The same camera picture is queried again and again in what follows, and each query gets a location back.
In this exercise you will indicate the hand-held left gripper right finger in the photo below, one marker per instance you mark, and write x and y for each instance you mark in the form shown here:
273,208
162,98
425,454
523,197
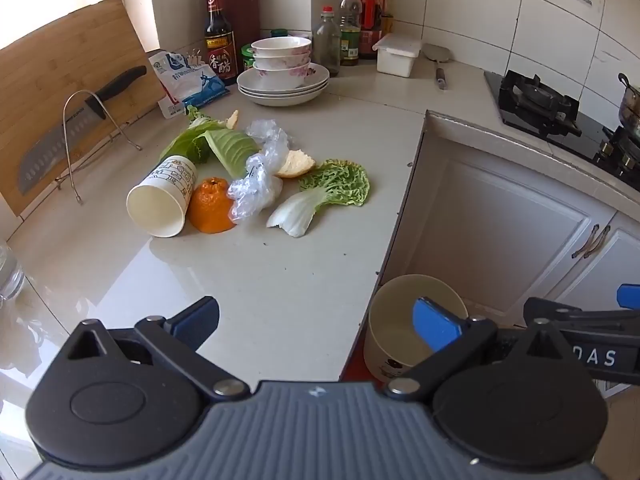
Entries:
434,324

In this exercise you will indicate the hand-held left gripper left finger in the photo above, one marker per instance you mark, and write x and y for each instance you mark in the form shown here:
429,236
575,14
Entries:
196,321

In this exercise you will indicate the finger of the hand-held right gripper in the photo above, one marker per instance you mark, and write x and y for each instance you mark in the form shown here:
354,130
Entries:
629,295
590,317

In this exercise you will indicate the white round bin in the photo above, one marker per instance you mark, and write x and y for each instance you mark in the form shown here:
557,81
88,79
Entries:
395,320

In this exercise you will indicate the large orange peel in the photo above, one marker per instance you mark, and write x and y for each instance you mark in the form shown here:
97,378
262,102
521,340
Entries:
212,207

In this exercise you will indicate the white printed paper cup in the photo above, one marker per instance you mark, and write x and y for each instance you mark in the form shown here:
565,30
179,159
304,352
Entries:
162,197

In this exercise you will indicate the clear plastic bag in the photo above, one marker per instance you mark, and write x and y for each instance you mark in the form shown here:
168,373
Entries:
257,180

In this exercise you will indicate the napa cabbage leaf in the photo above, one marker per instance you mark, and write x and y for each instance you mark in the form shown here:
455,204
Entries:
330,185

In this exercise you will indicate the pale bread piece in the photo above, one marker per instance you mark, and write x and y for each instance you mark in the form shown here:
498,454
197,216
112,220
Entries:
295,162

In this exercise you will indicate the white cabinet door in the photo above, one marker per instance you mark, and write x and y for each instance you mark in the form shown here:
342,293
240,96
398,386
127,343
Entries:
610,270
490,230

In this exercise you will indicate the pale green cabbage leaf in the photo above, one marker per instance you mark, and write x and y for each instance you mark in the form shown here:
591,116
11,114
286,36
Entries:
231,149

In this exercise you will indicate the dark green cabbage leaf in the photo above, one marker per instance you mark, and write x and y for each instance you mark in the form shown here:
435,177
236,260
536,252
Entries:
181,144

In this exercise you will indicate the metal pot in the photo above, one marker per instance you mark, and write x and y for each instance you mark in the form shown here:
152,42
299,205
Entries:
631,110

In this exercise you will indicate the small frilly cabbage leaf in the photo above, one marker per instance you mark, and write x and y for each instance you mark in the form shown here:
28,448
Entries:
199,116

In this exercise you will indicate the black gas stove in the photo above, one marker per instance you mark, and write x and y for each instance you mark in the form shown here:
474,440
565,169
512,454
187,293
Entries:
525,110

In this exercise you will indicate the white blue salt bag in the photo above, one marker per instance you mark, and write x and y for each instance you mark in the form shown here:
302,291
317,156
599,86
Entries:
187,85

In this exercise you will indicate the white plate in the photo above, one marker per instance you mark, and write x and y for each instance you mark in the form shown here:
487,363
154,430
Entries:
320,77
285,95
285,102

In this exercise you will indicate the white floral bowl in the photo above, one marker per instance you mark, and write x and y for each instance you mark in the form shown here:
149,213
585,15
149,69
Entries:
280,77
280,61
280,46

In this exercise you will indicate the metal binder clips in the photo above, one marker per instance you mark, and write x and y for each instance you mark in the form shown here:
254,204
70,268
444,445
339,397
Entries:
192,56

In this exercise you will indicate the metal spatula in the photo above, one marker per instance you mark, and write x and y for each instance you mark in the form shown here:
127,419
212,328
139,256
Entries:
437,57

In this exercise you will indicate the green lid jar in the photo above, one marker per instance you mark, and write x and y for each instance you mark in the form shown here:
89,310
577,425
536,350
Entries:
248,57

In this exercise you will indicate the white lidded plastic container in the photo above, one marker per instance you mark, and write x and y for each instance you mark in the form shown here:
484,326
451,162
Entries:
397,55

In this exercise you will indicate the dark vinegar bottle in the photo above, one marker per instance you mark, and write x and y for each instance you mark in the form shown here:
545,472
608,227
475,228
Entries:
220,45

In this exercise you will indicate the wooden cutting board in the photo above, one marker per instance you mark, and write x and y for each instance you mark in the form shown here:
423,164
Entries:
55,60

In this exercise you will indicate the glass bottle red cap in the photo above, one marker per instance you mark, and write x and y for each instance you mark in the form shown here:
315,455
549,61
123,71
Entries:
326,42

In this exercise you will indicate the dark red knife block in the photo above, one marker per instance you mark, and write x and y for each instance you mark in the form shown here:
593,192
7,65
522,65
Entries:
245,15

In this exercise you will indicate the green label oil bottle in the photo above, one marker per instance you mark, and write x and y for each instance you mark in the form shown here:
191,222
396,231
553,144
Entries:
350,25

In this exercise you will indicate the red label sauce bottle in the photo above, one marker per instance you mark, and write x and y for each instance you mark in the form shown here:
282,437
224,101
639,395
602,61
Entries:
370,20
385,0

